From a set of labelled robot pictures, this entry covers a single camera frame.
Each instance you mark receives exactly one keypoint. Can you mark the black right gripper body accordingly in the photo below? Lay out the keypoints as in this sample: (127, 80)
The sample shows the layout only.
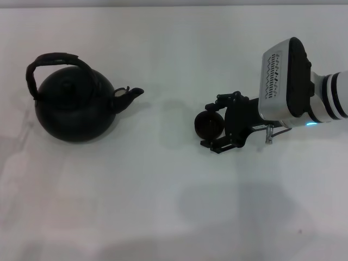
(239, 119)

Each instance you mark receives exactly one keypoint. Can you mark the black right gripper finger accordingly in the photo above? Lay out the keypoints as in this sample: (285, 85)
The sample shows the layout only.
(225, 99)
(220, 145)

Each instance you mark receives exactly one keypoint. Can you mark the small black teacup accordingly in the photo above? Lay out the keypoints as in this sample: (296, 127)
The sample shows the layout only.
(209, 126)

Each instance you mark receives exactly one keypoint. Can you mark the black round teapot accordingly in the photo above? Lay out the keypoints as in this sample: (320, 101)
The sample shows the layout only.
(73, 114)

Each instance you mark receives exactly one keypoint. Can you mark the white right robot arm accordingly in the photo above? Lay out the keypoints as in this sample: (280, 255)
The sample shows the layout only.
(329, 98)

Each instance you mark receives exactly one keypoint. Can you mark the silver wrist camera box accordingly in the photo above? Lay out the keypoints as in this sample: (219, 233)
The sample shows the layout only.
(282, 81)

